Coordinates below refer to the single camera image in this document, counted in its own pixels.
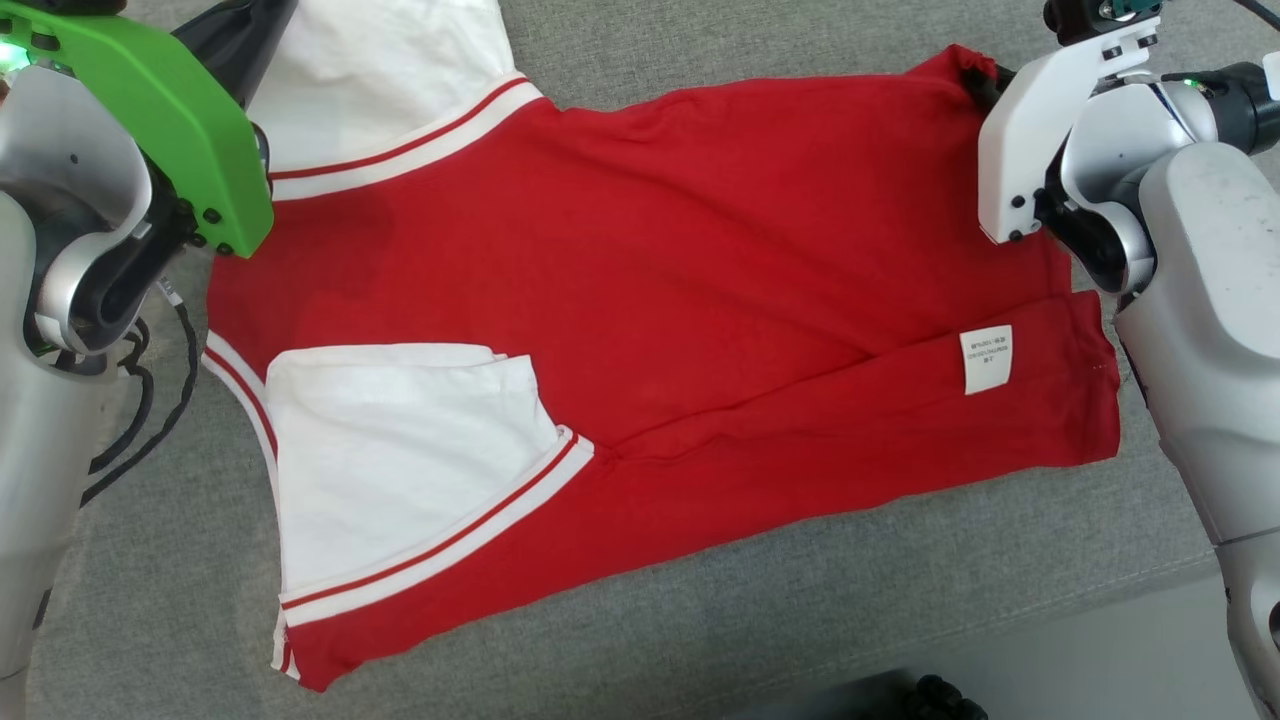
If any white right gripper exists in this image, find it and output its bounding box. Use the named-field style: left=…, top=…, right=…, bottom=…
left=965, top=20, right=1166, bottom=246

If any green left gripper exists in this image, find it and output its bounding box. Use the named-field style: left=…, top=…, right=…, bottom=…
left=0, top=0, right=301, bottom=259

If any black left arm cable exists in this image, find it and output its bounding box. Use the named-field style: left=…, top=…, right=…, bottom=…
left=60, top=318, right=156, bottom=476
left=80, top=275, right=201, bottom=506

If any red and white jersey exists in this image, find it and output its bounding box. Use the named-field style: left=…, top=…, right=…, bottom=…
left=200, top=0, right=1123, bottom=693

